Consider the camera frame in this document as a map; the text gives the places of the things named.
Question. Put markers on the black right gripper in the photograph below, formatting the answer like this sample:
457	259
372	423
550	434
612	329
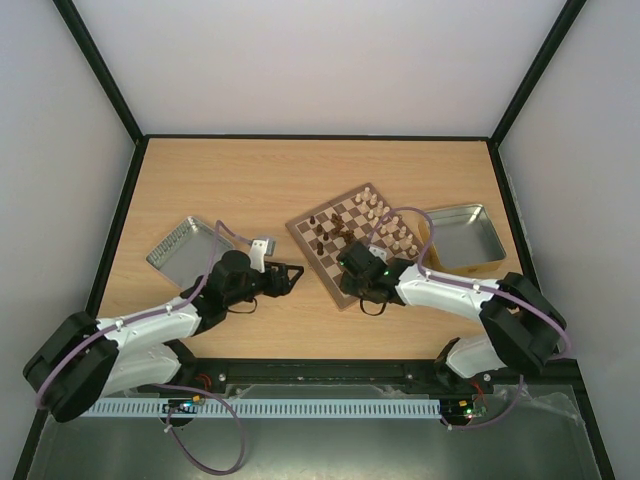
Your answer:
350	284

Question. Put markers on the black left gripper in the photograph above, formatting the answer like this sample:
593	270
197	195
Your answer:
274	290

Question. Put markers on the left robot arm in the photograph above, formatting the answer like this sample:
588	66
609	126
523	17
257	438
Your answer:
88	358

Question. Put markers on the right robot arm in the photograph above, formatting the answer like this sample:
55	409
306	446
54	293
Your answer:
522	330

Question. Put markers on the white chess piece row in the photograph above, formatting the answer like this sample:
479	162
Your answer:
376	226

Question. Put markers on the pile of dark chess pieces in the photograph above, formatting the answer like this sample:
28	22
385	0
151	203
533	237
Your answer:
343	227

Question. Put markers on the wooden chess board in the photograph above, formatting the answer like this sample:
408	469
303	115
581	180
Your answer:
324	231

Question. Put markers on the silver tin lid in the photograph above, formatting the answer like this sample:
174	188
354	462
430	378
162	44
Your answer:
184	254

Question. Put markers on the gold tin box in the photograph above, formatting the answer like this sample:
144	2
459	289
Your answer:
466	241

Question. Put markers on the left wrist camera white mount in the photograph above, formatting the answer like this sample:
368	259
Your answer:
261	248

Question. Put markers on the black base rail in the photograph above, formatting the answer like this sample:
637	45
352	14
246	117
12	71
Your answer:
408	376

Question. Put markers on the light blue cable duct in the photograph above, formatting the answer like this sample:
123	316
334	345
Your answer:
268	408

